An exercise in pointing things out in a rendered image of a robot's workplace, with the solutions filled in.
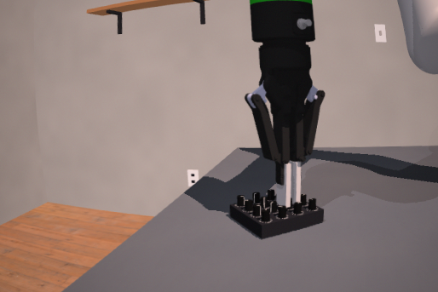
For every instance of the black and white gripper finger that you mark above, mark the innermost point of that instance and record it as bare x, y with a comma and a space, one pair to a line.
302, 123
275, 143

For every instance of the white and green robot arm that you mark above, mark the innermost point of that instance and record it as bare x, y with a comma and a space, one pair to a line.
286, 22

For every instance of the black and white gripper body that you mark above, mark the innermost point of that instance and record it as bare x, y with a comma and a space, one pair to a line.
275, 62

